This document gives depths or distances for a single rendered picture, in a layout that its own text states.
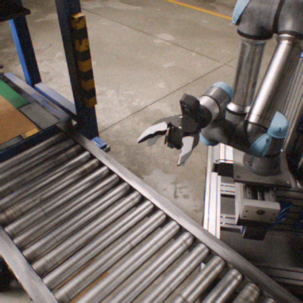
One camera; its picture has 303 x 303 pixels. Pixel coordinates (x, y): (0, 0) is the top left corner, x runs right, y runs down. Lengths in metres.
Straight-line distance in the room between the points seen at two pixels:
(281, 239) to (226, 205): 0.35
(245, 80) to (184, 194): 1.28
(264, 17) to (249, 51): 0.12
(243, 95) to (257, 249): 0.95
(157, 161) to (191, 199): 0.46
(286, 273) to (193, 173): 1.02
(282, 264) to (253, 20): 1.25
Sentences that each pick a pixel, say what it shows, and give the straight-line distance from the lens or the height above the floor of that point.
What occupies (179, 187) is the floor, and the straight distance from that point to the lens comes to 2.30.
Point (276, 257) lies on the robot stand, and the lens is 1.84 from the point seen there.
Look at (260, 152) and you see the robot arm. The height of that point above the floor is 1.12.
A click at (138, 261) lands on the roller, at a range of 1.05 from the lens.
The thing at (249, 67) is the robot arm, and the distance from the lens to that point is 1.13.
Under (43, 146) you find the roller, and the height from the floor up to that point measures 0.79.
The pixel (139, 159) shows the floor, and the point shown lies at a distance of 2.50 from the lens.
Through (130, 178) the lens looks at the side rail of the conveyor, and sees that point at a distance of 1.26.
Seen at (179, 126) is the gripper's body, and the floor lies 1.25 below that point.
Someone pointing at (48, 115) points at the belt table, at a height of 0.80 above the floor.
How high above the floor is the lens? 1.72
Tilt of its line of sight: 41 degrees down
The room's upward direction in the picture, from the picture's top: straight up
